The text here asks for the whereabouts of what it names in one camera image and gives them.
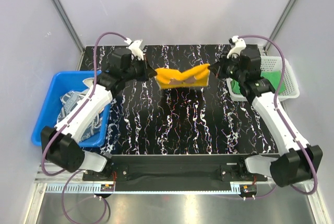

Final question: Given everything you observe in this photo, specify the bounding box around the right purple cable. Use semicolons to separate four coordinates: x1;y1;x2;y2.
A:
238;34;319;200

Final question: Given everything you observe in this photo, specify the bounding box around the aluminium frame rail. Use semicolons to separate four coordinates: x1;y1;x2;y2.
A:
33;162;319;196

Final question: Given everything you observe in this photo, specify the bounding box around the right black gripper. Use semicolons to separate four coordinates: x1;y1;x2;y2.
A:
208;52;246;84

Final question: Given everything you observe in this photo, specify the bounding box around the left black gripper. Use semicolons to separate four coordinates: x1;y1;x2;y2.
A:
123;55;157;82

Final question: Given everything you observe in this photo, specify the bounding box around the green microfiber towel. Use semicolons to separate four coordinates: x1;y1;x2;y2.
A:
230;71;281;95

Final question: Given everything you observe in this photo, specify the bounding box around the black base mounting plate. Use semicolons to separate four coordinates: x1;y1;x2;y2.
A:
82;155;267;194

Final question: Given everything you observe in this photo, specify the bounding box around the cream orange patterned towel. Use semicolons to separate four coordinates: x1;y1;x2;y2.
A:
82;78;94;88

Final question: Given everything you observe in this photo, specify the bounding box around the blue white patterned towel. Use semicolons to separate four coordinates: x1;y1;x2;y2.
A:
57;89;103;142

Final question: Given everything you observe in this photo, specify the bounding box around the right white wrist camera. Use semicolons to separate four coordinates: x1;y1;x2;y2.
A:
226;36;246;59

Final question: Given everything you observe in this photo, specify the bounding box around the purple cable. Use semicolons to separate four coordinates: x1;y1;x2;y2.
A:
41;32;131;221
238;34;319;200

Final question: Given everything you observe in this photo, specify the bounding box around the white perforated plastic basket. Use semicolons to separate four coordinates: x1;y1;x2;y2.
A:
225;55;300;102

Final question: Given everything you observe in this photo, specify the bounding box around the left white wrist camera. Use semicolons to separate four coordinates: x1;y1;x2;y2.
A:
124;38;144;61

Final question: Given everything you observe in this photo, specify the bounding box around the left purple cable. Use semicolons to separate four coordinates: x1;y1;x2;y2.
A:
41;32;131;221

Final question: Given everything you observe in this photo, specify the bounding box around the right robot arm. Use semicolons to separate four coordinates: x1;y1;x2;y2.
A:
209;49;323;194

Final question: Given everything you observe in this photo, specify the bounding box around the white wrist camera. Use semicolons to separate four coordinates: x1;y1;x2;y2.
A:
226;36;246;59
124;38;144;61

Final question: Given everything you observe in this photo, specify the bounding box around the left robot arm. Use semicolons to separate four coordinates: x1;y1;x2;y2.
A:
41;44;157;180

